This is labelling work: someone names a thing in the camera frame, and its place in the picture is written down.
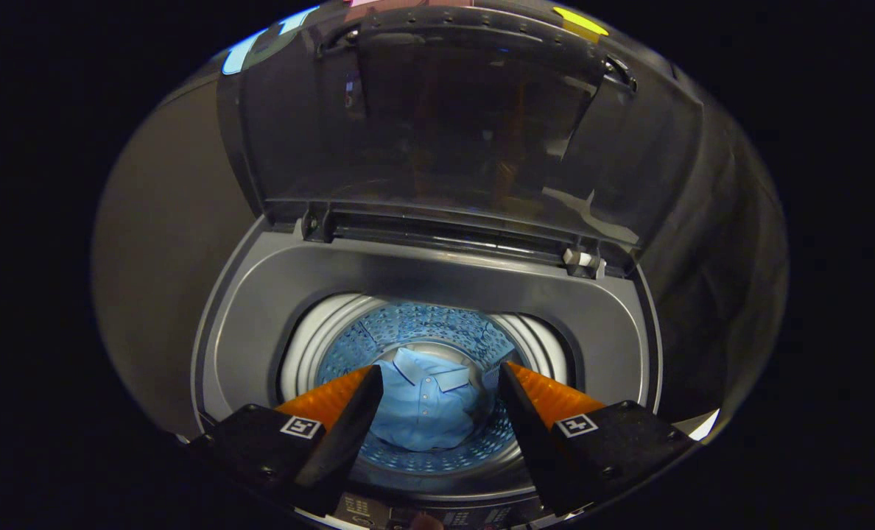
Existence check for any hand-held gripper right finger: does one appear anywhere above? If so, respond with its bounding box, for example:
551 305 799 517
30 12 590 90
498 361 695 517

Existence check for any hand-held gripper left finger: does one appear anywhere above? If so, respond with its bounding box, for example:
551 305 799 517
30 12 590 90
186 364 384 517

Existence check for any light blue polo shirt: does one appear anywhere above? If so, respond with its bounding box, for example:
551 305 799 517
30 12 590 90
368 347 488 452

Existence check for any grey washing machine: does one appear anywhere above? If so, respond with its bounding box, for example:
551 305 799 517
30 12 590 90
189 210 665 530

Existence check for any dark glass washing machine lid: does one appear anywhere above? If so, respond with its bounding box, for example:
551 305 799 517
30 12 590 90
215 2 706 277

